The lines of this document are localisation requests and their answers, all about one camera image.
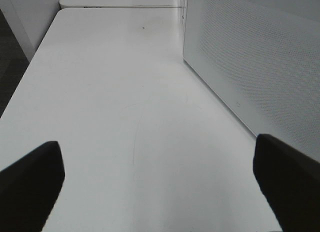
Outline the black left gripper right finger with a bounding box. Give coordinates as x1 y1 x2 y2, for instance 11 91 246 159
253 134 320 232

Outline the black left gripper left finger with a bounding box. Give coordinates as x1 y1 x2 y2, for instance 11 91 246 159
0 141 65 232

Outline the white microwave door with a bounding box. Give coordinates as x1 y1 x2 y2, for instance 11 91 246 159
183 0 320 160

